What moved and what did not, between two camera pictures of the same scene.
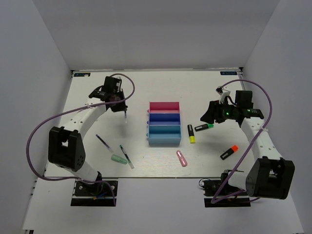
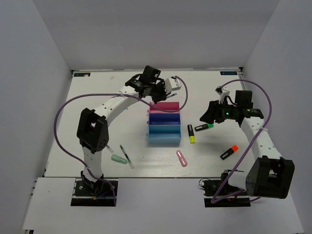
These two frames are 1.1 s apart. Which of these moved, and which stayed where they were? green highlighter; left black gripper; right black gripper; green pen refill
Moved: left black gripper
Stayed: right black gripper; green highlighter; green pen refill
